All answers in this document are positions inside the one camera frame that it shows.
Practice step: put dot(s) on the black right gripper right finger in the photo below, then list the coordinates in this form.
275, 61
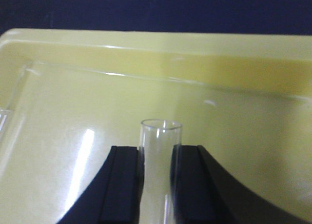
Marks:
203, 192

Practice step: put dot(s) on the clear glass test tube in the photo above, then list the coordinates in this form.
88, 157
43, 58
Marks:
158, 138

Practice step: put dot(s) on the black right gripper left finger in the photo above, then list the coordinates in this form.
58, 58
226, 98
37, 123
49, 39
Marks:
114, 194

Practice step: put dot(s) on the yellow plastic tray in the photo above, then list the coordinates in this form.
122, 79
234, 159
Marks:
67, 96

